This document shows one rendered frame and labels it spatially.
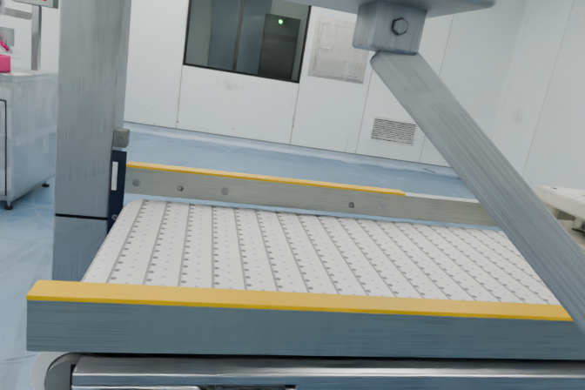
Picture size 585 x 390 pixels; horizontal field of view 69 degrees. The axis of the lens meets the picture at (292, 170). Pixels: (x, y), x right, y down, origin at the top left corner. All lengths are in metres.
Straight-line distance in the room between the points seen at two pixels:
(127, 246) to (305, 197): 0.22
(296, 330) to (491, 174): 0.14
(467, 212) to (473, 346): 0.32
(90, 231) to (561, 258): 0.47
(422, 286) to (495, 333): 0.10
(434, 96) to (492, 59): 5.74
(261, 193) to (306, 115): 4.79
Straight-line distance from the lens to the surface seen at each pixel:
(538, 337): 0.35
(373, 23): 0.24
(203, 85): 5.25
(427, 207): 0.59
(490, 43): 5.97
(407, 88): 0.25
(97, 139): 0.53
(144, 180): 0.51
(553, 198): 0.64
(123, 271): 0.36
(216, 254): 0.39
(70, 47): 0.52
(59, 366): 0.30
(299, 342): 0.28
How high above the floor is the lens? 1.03
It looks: 13 degrees down
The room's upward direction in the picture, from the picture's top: 9 degrees clockwise
